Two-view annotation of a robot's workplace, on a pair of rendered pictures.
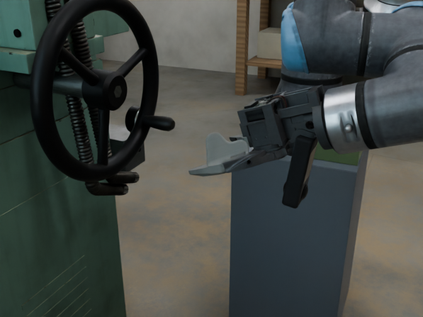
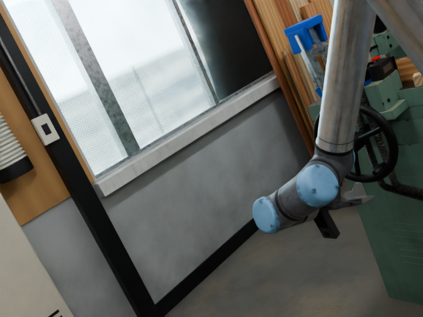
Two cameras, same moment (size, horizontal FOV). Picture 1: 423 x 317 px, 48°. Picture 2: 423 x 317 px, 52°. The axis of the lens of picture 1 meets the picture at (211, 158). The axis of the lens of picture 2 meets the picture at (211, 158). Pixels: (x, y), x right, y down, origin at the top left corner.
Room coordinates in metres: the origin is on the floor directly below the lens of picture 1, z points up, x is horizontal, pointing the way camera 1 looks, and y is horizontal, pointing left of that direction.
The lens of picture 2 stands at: (0.98, -1.18, 1.29)
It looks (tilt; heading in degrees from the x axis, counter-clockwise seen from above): 14 degrees down; 119
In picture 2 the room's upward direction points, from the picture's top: 24 degrees counter-clockwise
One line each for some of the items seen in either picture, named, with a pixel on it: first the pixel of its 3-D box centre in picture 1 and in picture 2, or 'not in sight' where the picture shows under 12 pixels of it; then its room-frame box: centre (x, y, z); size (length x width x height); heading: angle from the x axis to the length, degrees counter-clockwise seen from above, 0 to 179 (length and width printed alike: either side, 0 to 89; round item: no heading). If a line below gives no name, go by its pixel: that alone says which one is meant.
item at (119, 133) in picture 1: (114, 146); not in sight; (1.04, 0.23, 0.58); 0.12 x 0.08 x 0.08; 64
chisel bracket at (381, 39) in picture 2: not in sight; (387, 41); (0.87, 0.49, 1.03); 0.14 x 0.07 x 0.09; 64
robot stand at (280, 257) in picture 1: (298, 229); not in sight; (1.16, -0.25, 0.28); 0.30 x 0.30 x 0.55; 67
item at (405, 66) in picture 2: not in sight; (388, 73); (0.85, 0.40, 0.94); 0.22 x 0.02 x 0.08; 154
